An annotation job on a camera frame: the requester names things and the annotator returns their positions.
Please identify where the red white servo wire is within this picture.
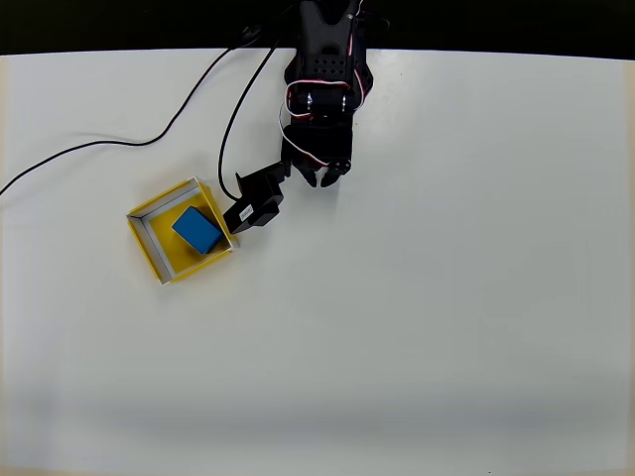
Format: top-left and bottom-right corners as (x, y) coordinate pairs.
(284, 76), (371, 121)

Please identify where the thin black cable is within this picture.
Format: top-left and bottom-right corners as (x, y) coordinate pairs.
(0, 24), (264, 197)

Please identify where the blue block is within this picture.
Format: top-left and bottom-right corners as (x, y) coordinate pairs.
(171, 205), (224, 257)

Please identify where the black camera cable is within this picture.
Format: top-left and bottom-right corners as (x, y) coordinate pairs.
(217, 42), (285, 202)

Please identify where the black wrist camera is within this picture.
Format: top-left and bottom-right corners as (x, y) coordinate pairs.
(221, 159), (292, 236)

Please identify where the yellow open box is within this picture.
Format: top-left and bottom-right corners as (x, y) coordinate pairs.
(125, 176), (241, 289)

